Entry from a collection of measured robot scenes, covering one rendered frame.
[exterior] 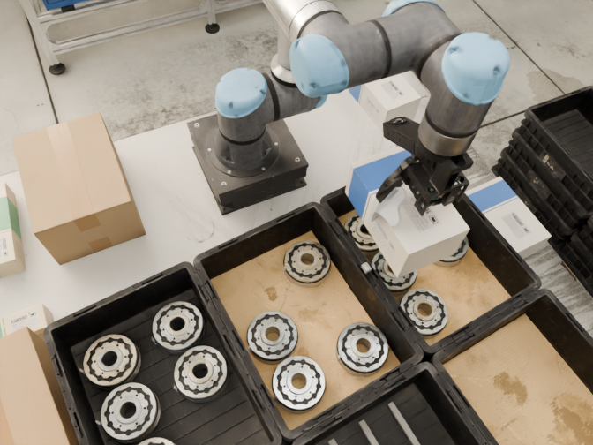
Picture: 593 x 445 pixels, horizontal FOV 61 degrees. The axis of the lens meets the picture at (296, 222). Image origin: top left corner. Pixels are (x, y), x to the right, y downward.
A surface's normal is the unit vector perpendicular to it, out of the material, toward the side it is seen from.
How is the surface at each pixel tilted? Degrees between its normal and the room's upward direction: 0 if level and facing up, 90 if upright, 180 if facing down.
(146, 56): 0
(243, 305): 0
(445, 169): 90
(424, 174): 0
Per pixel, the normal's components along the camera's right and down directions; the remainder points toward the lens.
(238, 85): -0.05, -0.44
